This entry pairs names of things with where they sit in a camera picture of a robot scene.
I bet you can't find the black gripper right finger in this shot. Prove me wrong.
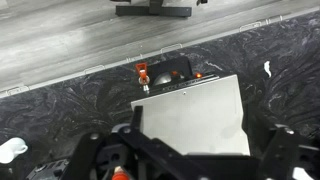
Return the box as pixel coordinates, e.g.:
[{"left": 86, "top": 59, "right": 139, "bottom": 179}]
[{"left": 242, "top": 103, "right": 320, "bottom": 180}]

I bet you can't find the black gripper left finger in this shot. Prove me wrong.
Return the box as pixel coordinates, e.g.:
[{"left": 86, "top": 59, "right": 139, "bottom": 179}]
[{"left": 61, "top": 105, "right": 201, "bottom": 180}]

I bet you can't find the orange lid seasoning bottle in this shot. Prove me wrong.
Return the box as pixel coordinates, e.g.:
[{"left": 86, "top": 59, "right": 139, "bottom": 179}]
[{"left": 110, "top": 165, "right": 130, "bottom": 180}]

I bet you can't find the stainless steel coffee maker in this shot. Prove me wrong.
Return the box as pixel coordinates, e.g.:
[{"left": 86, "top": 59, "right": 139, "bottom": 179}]
[{"left": 130, "top": 55, "right": 252, "bottom": 158}]

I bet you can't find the orange hot water tap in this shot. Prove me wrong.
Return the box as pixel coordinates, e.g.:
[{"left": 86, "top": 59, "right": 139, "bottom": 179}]
[{"left": 134, "top": 62, "right": 151, "bottom": 93}]

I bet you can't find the white paper scrap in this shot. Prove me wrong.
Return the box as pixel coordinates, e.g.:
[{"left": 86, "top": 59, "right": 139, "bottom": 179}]
[{"left": 263, "top": 60, "right": 273, "bottom": 78}]

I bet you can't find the silver black toaster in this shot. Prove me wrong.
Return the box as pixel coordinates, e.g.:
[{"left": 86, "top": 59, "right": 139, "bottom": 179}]
[{"left": 24, "top": 158, "right": 70, "bottom": 180}]

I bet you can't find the black stand base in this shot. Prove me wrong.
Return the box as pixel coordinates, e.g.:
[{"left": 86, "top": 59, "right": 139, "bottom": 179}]
[{"left": 114, "top": 0, "right": 193, "bottom": 18}]

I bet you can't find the white mug with handle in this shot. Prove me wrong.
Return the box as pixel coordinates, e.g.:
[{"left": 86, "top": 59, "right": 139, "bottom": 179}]
[{"left": 0, "top": 137, "right": 29, "bottom": 165}]

